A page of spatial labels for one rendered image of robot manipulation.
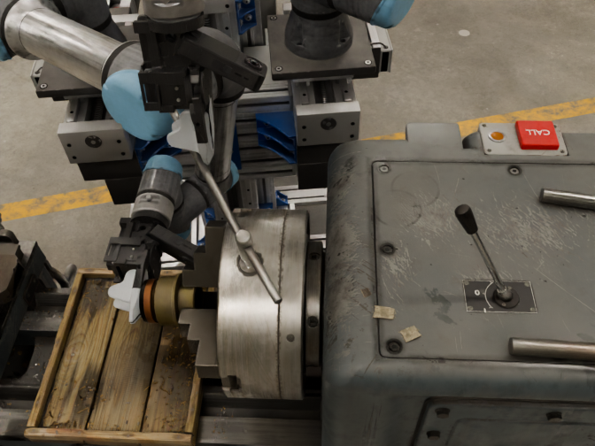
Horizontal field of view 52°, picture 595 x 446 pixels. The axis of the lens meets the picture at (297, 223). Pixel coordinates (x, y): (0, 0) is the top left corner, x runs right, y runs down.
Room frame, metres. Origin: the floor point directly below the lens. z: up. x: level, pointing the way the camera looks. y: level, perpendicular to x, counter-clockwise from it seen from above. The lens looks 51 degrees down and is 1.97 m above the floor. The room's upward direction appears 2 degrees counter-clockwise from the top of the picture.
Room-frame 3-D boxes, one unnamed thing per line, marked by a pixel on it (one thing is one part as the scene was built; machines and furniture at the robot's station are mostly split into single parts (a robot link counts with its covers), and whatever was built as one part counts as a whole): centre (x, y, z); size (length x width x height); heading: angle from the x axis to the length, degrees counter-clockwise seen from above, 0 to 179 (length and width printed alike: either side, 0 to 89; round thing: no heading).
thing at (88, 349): (0.57, 0.34, 0.89); 0.36 x 0.30 x 0.04; 175
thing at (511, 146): (0.74, -0.38, 1.23); 0.13 x 0.08 x 0.05; 85
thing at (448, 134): (0.75, -0.23, 1.24); 0.09 x 0.08 x 0.03; 85
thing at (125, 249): (0.68, 0.29, 1.08); 0.12 x 0.09 x 0.08; 175
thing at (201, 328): (0.47, 0.15, 1.09); 0.12 x 0.11 x 0.05; 175
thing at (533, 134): (0.74, -0.40, 1.26); 0.06 x 0.06 x 0.02; 85
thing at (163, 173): (0.83, 0.27, 1.07); 0.11 x 0.08 x 0.09; 175
